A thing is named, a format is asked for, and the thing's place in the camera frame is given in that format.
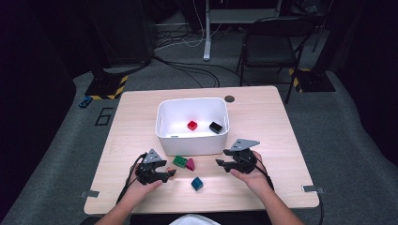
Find green toy brick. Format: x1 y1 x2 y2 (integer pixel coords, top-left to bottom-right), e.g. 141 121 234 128
173 155 189 169

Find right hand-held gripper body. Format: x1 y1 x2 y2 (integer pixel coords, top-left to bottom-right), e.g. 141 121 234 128
229 138 261 175

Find white desk frame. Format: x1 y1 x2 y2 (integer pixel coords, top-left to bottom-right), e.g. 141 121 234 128
203 0 283 62

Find left hand-held gripper cable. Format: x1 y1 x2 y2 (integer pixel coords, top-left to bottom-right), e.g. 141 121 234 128
115 152 148 205

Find black floor cables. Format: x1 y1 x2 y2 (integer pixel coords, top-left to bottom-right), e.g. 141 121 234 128
153 54 242 89

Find right hand-held gripper cable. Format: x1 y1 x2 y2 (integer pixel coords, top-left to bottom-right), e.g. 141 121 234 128
250 154 276 191

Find black yellow-striped stand base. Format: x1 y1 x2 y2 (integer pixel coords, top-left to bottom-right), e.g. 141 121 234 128
84 69 130 101
289 67 336 93

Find hand-held gripper cable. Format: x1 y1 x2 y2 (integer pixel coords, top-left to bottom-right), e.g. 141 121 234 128
250 154 276 191
115 152 148 205

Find white floor cables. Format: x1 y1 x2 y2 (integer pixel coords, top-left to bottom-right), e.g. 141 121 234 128
154 0 223 51

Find person's white shirt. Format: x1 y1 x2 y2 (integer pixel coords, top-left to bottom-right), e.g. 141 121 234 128
170 214 219 225

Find small blue object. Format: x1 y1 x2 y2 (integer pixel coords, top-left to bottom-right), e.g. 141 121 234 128
78 95 94 109

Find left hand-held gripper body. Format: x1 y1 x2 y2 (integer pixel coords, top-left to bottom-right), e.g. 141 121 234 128
134 148 167 186

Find black folding chair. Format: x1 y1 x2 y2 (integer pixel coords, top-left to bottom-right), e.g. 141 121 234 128
236 16 317 105

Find grey metal table clamp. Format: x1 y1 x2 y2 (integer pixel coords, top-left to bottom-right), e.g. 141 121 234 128
301 185 326 195
80 190 100 199

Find white plastic bin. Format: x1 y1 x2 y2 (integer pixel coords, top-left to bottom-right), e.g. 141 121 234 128
155 97 231 157

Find black toy brick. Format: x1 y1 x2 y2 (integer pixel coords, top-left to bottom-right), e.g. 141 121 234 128
208 121 223 135

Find person's right hand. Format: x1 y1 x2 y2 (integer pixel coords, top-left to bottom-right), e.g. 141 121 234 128
229 153 273 196

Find dark blue sloped toy brick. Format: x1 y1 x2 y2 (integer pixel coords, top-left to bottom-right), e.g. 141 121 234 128
191 176 205 192

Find person's left hand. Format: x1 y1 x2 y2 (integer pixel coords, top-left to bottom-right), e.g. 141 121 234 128
126 170 163 204

